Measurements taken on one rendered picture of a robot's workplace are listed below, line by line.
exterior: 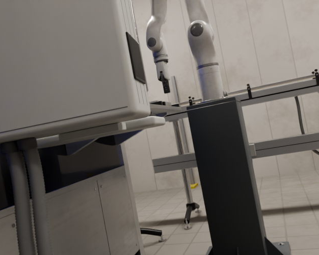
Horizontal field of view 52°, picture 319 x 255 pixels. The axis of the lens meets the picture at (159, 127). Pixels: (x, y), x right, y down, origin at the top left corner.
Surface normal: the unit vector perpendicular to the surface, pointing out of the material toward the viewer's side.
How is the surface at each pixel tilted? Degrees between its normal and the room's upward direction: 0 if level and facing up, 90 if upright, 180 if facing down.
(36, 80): 90
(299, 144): 90
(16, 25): 90
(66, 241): 90
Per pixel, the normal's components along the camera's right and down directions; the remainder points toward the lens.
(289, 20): -0.33, 0.04
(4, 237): 0.94, -0.18
